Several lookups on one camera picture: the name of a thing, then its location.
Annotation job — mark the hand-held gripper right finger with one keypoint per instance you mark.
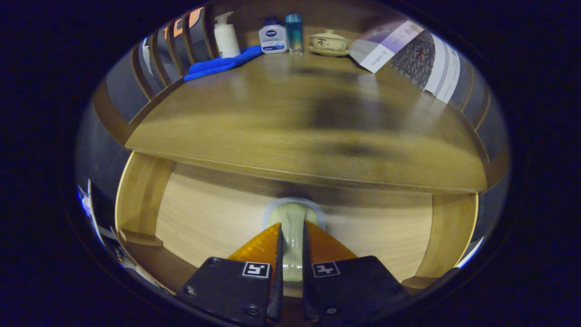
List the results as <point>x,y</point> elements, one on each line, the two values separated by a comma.
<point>307,281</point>

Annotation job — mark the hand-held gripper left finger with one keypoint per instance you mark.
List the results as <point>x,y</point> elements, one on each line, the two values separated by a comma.
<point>277,281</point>

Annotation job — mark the wooden drawer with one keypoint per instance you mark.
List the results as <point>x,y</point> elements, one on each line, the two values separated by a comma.
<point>204,218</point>

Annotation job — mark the wooden countertop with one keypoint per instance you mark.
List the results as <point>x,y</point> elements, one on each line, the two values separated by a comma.
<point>254,118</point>

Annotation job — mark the wooden cabinet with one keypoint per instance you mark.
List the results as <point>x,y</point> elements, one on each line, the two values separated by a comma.
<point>354,18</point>

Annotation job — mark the blue cloth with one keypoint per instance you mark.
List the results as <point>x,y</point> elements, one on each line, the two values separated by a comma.
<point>218,66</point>

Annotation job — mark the beige lidded tea cup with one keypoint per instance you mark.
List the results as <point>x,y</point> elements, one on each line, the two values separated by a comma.
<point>329,43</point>

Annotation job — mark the white bottle with blue cap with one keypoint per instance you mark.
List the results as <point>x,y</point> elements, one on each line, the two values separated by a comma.
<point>272,41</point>

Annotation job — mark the dark patterned book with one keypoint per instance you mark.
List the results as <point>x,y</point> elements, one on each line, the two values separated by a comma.
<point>415,61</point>

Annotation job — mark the teal bottle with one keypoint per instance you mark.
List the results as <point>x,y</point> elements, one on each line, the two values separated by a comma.
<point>294,34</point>

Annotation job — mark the white pump bottle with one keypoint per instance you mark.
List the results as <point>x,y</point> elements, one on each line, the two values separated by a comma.
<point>226,38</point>

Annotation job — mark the purple and white book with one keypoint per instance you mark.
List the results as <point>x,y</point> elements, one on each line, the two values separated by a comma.
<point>386,43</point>

